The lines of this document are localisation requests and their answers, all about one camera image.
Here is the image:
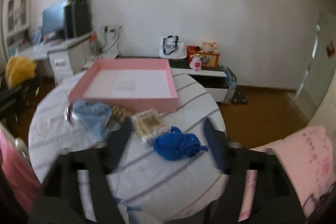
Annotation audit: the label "light blue fleece cloth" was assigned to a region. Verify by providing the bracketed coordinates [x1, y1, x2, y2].
[72, 100, 112, 140]

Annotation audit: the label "clear plastic bag with band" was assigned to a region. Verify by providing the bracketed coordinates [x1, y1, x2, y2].
[64, 103, 77, 126]

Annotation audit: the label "yellow crochet toy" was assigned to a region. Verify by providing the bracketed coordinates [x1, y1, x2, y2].
[5, 56, 37, 89]

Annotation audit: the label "royal blue fuzzy cloth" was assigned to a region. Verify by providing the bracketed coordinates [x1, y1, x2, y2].
[153, 126, 209, 161]

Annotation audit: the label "white striped table cover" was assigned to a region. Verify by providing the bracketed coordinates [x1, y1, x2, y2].
[29, 72, 226, 223]

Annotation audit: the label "pink shallow cardboard box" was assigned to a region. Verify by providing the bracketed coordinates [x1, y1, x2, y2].
[68, 59, 178, 113]

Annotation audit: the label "pink heart plush toy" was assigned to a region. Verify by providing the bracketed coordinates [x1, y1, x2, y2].
[189, 55, 202, 71]

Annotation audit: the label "red orange storage box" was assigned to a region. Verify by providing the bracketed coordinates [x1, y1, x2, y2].
[187, 46, 220, 68]

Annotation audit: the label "pink floral pillow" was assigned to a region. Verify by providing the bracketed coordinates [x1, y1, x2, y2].
[254, 126, 335, 218]

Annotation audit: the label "white desk with drawers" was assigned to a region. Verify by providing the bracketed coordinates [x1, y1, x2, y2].
[16, 33, 92, 85]

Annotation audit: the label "beige plush toy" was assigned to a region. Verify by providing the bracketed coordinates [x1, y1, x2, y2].
[200, 41, 219, 54]

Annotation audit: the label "black computer tower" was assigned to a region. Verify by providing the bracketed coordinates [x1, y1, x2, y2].
[64, 0, 92, 39]

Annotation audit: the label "black computer monitor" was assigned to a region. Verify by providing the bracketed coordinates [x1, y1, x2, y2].
[42, 2, 67, 34]

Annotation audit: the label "white glass door cabinet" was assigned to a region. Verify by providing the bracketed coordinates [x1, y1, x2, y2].
[2, 0, 30, 39]

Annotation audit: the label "white tote bag black handles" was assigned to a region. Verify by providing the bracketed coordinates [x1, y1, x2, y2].
[159, 36, 187, 59]

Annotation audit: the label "wall power outlet strip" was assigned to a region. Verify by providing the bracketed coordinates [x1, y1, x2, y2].
[100, 24, 123, 33]

